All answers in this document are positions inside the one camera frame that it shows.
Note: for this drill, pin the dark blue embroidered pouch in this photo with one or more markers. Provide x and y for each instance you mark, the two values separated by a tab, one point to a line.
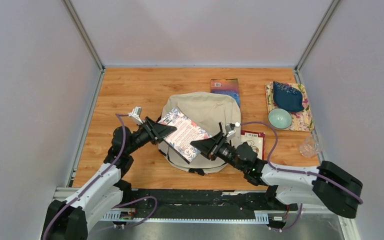
287	97

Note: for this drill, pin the clear drinking glass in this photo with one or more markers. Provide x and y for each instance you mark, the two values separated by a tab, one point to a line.
311	146

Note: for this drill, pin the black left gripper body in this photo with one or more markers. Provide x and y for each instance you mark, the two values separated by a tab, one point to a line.
144	135

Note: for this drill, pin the light green ceramic bowl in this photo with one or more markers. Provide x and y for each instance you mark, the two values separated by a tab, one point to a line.
280	118

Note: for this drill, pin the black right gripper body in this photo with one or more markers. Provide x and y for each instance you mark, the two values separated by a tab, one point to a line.
222	150

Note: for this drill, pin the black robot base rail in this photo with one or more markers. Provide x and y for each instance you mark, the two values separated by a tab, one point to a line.
201	206

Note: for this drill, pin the blue sunset cover book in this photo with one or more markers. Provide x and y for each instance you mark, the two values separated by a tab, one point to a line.
228	87

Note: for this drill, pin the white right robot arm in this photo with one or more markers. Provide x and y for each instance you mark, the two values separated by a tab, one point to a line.
325	185

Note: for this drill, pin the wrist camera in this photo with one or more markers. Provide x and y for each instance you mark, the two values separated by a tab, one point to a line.
135	115
230	129

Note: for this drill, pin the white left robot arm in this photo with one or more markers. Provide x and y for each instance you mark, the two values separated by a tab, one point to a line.
74	217

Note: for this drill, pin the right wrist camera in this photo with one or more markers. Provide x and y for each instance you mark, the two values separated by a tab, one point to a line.
230	129

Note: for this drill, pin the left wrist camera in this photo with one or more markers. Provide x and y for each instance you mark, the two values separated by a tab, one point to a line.
135	115

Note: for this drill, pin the floral cover paperback book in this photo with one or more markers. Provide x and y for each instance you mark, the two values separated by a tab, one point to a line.
186	132

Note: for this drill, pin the floral placemat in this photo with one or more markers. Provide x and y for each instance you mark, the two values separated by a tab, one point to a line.
301	121

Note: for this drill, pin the red and white book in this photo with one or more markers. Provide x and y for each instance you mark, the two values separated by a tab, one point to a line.
256	140

